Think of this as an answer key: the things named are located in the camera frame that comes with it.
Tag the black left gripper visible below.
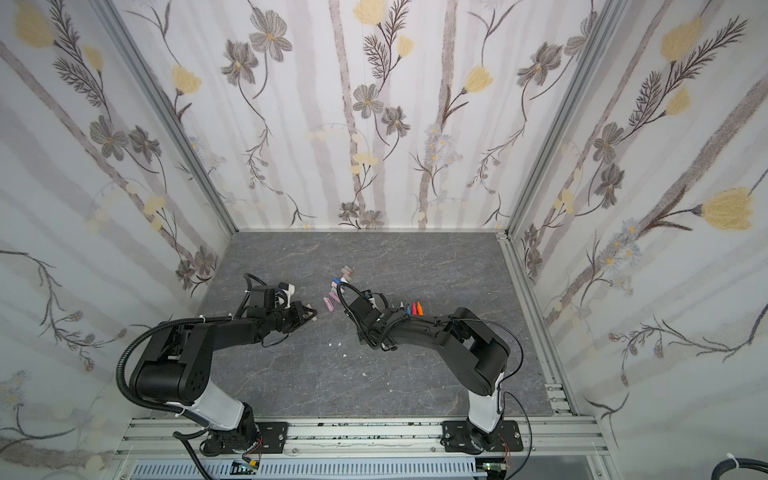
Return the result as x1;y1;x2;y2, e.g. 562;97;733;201
266;301;318;332

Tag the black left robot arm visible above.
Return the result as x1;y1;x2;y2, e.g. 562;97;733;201
115;273;317;456

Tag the small circuit board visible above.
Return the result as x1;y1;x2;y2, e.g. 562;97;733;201
230;459;260;476

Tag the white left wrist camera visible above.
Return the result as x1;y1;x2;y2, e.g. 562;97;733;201
276;282;295;309

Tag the black corrugated cable conduit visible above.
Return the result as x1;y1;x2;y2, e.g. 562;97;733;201
115;316;232;480

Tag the white cable duct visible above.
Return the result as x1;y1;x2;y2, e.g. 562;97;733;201
130;458;488;480

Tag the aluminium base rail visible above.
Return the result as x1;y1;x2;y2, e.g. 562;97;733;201
106;416;620;479

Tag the black cable loop corner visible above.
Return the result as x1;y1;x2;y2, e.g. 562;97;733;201
710;456;768;480

